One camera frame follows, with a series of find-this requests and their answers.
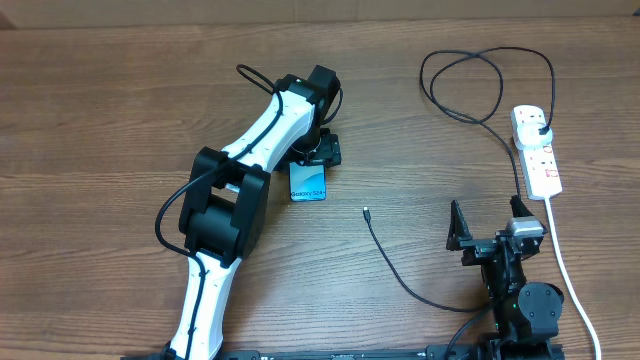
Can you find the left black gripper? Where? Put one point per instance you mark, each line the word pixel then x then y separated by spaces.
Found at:
pixel 326 150

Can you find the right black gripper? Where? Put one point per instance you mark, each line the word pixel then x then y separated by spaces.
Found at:
pixel 476 248

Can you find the Samsung Galaxy smartphone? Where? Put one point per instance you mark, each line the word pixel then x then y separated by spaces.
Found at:
pixel 307 183

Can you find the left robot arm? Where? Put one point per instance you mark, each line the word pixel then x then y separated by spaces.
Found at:
pixel 216 218

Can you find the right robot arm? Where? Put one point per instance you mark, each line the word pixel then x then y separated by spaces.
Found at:
pixel 526 314

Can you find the white charger plug adapter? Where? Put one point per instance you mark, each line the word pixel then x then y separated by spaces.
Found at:
pixel 531 136

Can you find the white power strip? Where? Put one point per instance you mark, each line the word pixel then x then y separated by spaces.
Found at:
pixel 541 175

